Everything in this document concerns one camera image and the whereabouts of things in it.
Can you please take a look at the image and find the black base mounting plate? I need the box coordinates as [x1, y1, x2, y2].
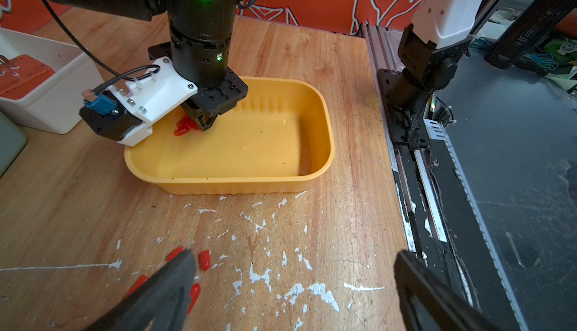
[361, 25, 576, 330]

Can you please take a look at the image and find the orange plug adapter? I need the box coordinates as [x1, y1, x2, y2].
[1, 55, 55, 101]

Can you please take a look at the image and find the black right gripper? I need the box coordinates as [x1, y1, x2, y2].
[156, 0, 248, 131]

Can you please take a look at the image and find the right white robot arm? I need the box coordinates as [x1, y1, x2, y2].
[150, 0, 482, 135]

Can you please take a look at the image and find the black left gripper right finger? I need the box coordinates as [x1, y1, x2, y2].
[394, 250, 498, 330]

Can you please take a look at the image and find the grey plastic toolbox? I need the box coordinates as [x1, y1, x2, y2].
[0, 113, 28, 176]

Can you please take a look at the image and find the yellow plastic storage box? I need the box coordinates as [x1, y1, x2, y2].
[124, 77, 335, 195]

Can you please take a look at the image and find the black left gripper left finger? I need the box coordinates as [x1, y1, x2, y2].
[87, 249, 196, 330]

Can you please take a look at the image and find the red screw protection sleeve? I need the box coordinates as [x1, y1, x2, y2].
[174, 115, 201, 137]

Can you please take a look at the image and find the white square plastic bin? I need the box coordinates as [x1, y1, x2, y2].
[1, 29, 103, 134]

